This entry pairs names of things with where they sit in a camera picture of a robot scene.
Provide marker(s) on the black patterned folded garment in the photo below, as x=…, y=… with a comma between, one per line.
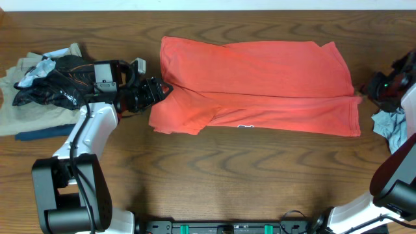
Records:
x=66, y=85

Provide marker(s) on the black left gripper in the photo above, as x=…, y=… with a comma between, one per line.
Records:
x=151, y=100

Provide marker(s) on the orange-red t-shirt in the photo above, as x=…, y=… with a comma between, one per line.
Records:
x=295, y=86

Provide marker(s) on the navy blue folded garment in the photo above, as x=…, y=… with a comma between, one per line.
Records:
x=62, y=130

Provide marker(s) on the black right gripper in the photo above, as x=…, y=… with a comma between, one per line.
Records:
x=370, y=88

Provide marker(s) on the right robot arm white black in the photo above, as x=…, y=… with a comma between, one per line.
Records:
x=391, y=197

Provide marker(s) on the light blue-grey garment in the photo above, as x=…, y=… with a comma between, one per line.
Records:
x=392, y=126

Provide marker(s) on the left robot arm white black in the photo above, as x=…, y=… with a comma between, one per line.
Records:
x=70, y=189

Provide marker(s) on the beige folded garment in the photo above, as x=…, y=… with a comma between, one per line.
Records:
x=32, y=116

